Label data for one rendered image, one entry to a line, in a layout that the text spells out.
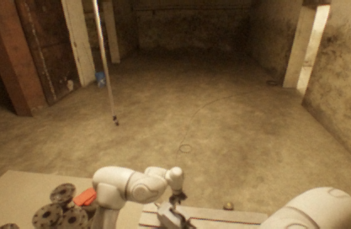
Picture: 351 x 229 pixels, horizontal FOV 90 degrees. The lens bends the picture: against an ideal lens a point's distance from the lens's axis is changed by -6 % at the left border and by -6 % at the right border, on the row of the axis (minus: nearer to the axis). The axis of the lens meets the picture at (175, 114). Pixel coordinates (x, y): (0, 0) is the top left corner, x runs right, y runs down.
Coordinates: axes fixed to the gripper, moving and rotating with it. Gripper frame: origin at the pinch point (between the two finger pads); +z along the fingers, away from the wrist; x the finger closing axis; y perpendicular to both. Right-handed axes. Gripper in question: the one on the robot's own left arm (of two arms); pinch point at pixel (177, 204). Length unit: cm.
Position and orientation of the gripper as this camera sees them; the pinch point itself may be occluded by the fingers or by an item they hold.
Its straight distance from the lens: 166.1
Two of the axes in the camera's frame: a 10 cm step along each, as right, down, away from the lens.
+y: -7.5, -3.1, 5.9
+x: -6.7, 3.6, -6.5
